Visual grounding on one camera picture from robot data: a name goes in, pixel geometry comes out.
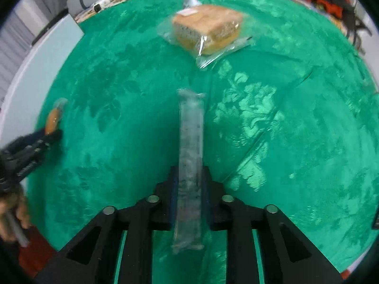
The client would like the orange sausage snack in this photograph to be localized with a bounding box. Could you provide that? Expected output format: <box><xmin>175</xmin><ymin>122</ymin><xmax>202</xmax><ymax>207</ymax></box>
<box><xmin>44</xmin><ymin>98</ymin><xmax>68</xmax><ymax>135</ymax></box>

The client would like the sandwich bread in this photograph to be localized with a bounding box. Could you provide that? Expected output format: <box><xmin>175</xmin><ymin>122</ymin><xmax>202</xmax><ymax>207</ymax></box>
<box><xmin>157</xmin><ymin>0</ymin><xmax>253</xmax><ymax>69</ymax></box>

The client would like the person left hand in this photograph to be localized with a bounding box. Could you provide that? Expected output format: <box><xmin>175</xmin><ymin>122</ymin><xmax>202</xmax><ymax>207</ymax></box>
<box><xmin>1</xmin><ymin>187</ymin><xmax>31</xmax><ymax>248</ymax></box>

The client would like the white cardboard box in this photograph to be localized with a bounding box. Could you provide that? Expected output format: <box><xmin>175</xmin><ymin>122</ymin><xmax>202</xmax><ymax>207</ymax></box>
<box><xmin>1</xmin><ymin>15</ymin><xmax>84</xmax><ymax>146</ymax></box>

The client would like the green patterned tablecloth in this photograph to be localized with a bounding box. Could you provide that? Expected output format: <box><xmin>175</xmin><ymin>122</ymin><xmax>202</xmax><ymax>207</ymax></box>
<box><xmin>28</xmin><ymin>0</ymin><xmax>378</xmax><ymax>271</ymax></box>

